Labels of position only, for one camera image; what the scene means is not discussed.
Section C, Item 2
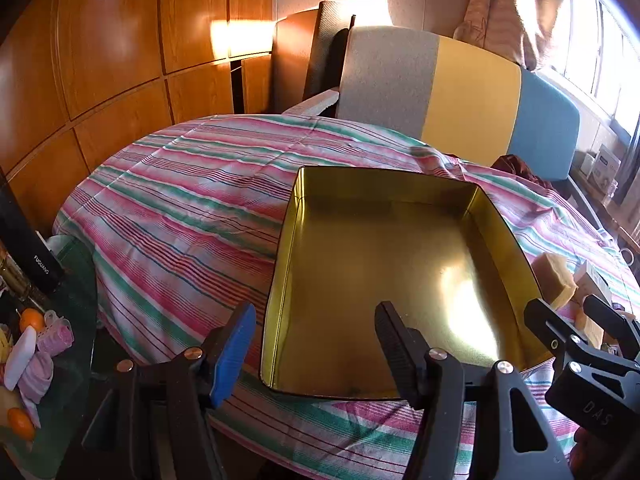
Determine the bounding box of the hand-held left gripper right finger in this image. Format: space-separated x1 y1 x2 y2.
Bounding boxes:
375 301 576 480

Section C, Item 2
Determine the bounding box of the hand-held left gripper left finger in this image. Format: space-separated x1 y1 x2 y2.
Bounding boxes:
80 302 257 480

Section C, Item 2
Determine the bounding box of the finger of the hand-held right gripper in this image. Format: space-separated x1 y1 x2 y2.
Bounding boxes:
525 298 640 441
582 294 640 358

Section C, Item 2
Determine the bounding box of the small white carton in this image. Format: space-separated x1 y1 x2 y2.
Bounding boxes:
574 260 613 306

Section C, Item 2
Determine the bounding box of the gold metal tin box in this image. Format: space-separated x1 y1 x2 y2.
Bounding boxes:
260 165 556 402

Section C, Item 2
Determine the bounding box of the wooden desk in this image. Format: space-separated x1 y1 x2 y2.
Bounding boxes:
570 160 640 256

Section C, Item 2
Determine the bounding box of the person's red garment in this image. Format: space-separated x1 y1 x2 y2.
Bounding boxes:
570 430 618 480

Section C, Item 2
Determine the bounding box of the maroon cloth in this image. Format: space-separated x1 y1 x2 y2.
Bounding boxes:
490 154 556 188

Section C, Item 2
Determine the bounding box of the pink green striped tablecloth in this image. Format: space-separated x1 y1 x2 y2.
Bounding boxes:
52 114 640 480

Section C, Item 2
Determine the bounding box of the white cardboard box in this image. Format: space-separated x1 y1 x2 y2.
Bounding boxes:
590 145 622 183

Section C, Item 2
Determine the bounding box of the green glass side table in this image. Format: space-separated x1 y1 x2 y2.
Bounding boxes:
0 235 101 480

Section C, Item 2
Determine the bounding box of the pink rolled sock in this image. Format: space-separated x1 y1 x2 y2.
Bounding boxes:
37 322 75 356
17 352 55 403

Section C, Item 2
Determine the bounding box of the orange fruit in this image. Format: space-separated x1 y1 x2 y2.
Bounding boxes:
20 308 46 332
7 408 37 441

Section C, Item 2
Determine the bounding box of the white oblong pouch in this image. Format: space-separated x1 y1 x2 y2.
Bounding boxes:
4 326 38 390

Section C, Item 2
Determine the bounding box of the black box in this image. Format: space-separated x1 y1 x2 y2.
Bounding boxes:
0 180 66 296

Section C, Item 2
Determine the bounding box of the grey yellow blue chair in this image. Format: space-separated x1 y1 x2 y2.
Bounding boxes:
282 25 601 221

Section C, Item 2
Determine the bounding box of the window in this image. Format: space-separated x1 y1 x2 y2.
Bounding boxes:
542 0 640 131

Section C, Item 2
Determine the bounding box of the dark brown mesh chair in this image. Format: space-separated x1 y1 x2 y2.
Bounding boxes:
272 0 357 113

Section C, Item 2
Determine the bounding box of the beige curtain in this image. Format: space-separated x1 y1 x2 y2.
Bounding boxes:
455 0 566 68

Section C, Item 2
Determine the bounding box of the wooden wardrobe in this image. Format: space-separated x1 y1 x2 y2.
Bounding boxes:
0 0 276 221

